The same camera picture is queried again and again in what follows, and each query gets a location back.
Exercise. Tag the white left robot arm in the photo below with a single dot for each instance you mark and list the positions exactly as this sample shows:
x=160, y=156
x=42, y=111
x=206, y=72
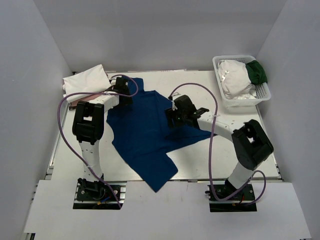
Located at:
x=89, y=123

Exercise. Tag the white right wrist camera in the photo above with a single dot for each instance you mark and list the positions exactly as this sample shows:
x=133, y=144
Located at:
x=172, y=98

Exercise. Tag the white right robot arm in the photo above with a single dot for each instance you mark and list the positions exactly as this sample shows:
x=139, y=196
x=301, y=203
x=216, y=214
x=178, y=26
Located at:
x=251, y=144

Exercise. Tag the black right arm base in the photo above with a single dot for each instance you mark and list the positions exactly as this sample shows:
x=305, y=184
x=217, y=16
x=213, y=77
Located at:
x=236, y=204

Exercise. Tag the folded white t shirt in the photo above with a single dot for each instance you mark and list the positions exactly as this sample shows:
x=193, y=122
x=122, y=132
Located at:
x=94, y=80

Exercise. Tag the white plastic basket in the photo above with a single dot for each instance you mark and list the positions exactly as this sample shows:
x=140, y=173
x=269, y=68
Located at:
x=262, y=91

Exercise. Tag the white t shirt in basket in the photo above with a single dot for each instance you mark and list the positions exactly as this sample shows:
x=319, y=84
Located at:
x=235, y=81

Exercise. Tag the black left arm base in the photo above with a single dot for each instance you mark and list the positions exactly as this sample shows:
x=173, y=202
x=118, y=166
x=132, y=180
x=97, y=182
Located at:
x=95, y=195

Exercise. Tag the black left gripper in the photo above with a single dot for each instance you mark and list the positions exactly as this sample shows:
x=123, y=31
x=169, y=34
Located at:
x=128, y=101

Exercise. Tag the dark green t shirt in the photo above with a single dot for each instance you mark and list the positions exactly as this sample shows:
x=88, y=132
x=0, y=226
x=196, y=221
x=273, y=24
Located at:
x=256, y=73

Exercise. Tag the blue t shirt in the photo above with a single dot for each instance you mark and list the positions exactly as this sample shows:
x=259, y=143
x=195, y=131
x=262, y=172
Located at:
x=142, y=136

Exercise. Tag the folded pink t shirt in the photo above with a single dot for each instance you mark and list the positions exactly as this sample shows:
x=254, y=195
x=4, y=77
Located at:
x=74, y=99

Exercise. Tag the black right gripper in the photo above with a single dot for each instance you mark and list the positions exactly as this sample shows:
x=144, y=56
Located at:
x=170, y=114

